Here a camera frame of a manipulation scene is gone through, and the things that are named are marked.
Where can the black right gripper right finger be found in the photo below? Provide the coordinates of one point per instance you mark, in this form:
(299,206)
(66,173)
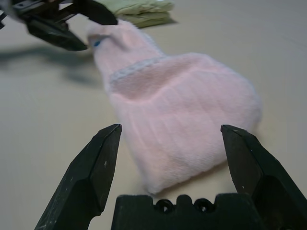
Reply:
(268,182)

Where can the pink towel with white trim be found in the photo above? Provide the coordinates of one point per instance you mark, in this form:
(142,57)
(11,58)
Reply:
(180,107)

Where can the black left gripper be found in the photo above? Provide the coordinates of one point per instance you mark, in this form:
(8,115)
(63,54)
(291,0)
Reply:
(36,10)

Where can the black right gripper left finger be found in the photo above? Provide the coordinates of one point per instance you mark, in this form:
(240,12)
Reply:
(84,182)

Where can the green folded towel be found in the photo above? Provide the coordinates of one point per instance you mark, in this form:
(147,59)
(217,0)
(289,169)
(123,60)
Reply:
(148,14)

